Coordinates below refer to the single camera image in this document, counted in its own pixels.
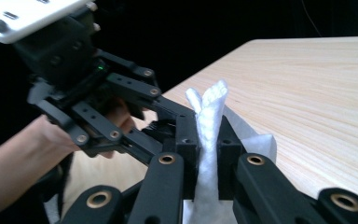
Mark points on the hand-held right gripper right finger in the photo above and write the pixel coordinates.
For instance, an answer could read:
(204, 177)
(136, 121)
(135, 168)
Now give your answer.
(228, 161)

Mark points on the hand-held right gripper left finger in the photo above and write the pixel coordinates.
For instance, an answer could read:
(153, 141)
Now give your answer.
(186, 161)

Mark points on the white wet wipe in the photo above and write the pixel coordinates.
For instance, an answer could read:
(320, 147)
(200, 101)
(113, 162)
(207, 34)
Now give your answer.
(209, 124)

